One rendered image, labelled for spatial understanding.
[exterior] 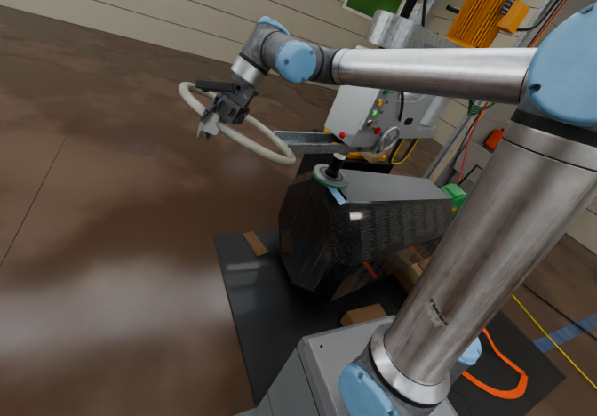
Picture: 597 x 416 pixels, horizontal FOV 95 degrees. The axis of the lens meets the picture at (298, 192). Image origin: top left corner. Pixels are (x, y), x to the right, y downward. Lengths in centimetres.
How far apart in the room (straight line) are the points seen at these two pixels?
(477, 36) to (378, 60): 129
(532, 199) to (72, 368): 181
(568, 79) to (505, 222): 16
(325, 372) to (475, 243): 58
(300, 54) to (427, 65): 28
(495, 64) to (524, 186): 24
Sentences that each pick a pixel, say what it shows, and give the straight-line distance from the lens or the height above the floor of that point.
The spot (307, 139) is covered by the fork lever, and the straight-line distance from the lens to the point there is 141.
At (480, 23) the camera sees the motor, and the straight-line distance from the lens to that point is 195.
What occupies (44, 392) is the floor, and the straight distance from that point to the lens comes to 182.
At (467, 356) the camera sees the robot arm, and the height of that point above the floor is 119.
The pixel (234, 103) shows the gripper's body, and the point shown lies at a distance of 82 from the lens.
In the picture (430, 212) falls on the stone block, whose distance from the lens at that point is 213.
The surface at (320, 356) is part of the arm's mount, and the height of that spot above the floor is 91.
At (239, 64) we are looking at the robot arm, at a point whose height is 147.
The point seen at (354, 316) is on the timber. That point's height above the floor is 14.
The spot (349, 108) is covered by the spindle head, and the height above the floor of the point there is 133.
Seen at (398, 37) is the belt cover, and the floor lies 167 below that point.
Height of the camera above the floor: 165
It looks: 33 degrees down
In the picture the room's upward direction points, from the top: 22 degrees clockwise
